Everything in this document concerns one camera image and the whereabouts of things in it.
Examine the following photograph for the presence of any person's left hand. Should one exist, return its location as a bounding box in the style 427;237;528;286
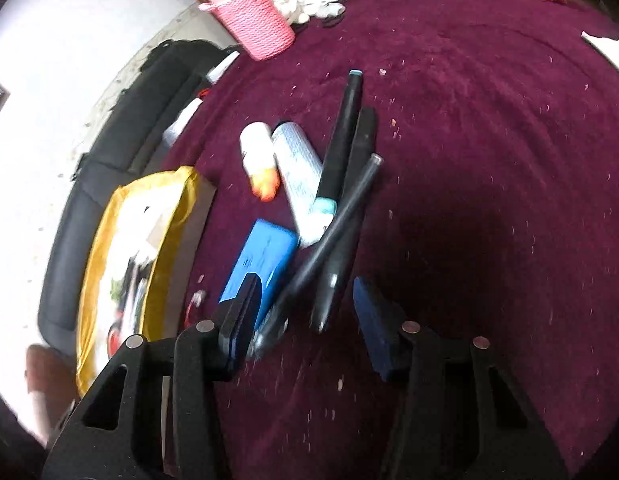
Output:
25;344;79;445

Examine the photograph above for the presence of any black gel pen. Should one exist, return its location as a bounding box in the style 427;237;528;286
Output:
246;153;383;360

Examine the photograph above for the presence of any yellow taped cardboard box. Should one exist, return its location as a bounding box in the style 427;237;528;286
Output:
76;166;216;394

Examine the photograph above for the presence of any blue battery pack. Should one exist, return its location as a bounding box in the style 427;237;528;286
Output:
220;219;298;327

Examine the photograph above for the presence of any maroon velvet tablecloth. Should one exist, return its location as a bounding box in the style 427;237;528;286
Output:
164;0;619;479

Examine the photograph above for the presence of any clear blue tube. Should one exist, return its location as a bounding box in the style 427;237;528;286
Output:
271;120;323;247

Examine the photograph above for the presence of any white bottle orange cap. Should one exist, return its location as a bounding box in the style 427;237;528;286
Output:
239;122;280;202

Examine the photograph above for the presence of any white packet on sofa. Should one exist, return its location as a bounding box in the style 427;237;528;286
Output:
162;50;240;148

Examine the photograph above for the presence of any white folded paper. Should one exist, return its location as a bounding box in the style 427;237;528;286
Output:
581;32;619;71

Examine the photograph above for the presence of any pink woven cup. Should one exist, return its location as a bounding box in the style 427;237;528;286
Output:
198;0;295;61

